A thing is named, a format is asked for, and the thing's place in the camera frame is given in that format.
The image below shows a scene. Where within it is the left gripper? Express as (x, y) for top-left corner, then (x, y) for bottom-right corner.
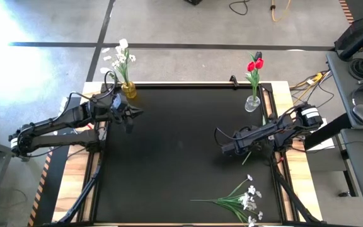
(107, 105), (144, 124)

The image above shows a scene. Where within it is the clear glass vase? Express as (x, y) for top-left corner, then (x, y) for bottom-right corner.
(244, 94), (262, 114)

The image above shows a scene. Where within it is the white blossom spray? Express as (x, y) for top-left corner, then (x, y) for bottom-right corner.
(190, 173), (264, 227)
(101, 46), (137, 84)

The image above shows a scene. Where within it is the red artificial tulip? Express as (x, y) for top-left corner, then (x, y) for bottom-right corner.
(246, 61), (260, 102)
(253, 57), (265, 102)

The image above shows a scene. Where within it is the yellow glass vase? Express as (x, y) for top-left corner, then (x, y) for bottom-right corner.
(120, 81), (137, 100)

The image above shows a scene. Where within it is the light wooden table board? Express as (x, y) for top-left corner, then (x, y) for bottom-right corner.
(51, 80), (323, 226)

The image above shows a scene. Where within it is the orange striped floor mat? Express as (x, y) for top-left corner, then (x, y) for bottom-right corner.
(26, 151), (72, 227)

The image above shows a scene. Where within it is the black pole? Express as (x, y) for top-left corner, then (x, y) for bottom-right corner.
(338, 18), (363, 62)

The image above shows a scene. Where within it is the black case with red top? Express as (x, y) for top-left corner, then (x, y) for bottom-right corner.
(334, 17), (363, 51)

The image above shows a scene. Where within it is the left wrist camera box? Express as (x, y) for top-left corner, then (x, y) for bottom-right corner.
(112, 93), (123, 110)

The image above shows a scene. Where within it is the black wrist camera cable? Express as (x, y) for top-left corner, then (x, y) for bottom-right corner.
(214, 125), (251, 148)
(103, 69), (120, 95)

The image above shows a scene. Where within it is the black diagonal frame strut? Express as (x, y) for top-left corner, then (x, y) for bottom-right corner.
(269, 156), (320, 224)
(55, 154), (104, 225)

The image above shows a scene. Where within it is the floor cable bundle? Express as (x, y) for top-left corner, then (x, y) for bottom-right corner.
(290, 71), (335, 110)

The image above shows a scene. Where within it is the black floor cable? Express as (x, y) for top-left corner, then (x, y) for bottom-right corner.
(228, 0), (249, 16)

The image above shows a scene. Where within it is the yellow cable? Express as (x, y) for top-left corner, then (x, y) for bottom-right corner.
(270, 0), (292, 23)

